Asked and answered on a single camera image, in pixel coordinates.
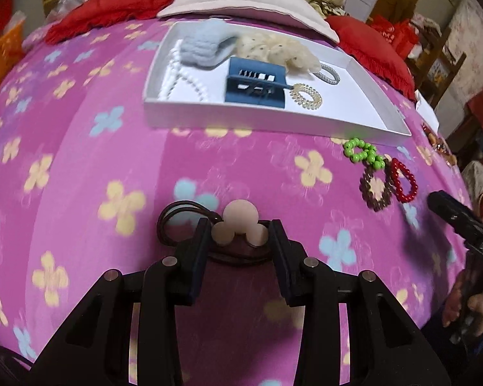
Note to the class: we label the cream dotted scrunchie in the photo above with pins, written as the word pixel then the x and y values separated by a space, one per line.
pixel 273 50

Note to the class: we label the red ruffled cushion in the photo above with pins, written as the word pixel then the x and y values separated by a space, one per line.
pixel 120 4

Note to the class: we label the blue hair clip card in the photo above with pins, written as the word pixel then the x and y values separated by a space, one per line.
pixel 257 76

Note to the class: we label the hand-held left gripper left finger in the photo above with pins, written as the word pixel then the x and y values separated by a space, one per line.
pixel 197 265

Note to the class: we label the orange plastic basket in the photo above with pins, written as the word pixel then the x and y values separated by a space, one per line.
pixel 4 52

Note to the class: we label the person's right hand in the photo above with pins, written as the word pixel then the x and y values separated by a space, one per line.
pixel 481 307

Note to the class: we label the white cardboard box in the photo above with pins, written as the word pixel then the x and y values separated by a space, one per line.
pixel 338 108

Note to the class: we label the wooden chair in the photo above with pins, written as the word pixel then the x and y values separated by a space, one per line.
pixel 438 68

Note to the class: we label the brown bead jewelry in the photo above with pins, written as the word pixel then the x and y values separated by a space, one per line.
pixel 440 144

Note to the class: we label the light blue scrunchie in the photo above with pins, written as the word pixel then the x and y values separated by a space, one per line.
pixel 205 46

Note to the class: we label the red gift bags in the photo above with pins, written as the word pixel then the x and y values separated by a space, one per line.
pixel 394 34

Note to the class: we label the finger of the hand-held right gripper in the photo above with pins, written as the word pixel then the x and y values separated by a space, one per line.
pixel 450 211

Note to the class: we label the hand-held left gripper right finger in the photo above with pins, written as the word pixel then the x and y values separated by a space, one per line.
pixel 281 265

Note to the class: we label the red fringed cushion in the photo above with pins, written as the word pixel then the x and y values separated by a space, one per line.
pixel 370 44

